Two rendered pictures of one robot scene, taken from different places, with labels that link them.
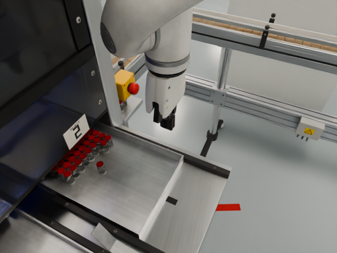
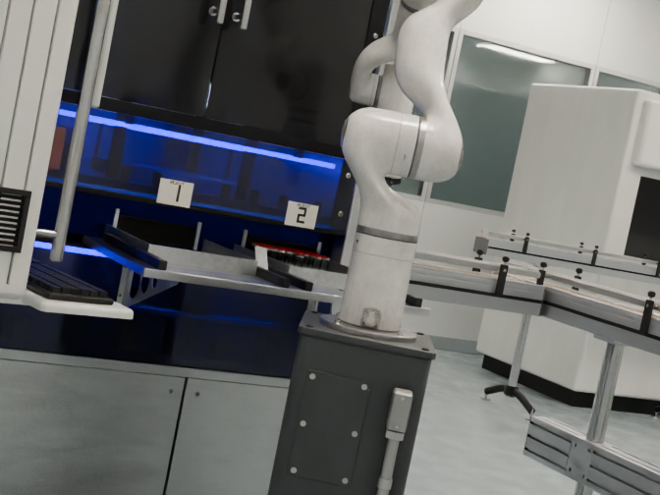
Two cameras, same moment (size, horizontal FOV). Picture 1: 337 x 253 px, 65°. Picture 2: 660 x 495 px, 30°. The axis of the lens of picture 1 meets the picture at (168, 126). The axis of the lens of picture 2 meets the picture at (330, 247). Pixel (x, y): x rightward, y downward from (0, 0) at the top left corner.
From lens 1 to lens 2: 2.60 m
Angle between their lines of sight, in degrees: 53
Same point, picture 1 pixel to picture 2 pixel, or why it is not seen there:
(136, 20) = (359, 63)
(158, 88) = not seen: hidden behind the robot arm
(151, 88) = not seen: hidden behind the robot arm
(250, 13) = not seen: outside the picture
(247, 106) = (623, 478)
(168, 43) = (385, 101)
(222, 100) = (585, 464)
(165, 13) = (371, 59)
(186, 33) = (400, 100)
